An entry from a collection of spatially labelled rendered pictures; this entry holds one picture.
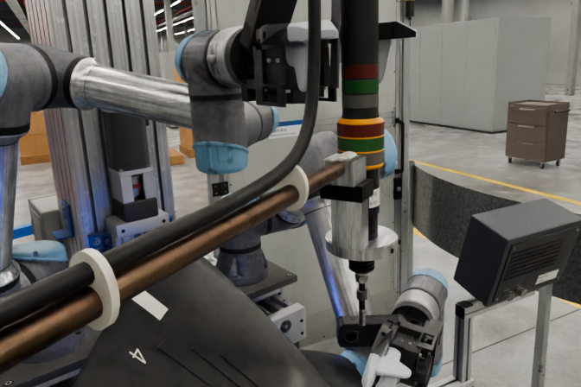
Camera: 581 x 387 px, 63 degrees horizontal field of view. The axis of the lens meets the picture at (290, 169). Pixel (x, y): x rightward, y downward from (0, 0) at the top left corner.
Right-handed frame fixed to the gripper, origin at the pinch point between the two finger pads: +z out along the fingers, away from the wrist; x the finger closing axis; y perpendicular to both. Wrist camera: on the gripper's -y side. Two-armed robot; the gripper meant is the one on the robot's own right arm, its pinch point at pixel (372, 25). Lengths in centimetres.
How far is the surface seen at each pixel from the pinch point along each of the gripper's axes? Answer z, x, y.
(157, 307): -7.8, 18.5, 23.2
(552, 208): -22, -84, 40
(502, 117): -488, -870, 131
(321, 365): -19, -8, 47
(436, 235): -129, -184, 104
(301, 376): -2.2, 7.3, 32.1
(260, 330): -6.3, 9.1, 28.5
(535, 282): -21, -77, 57
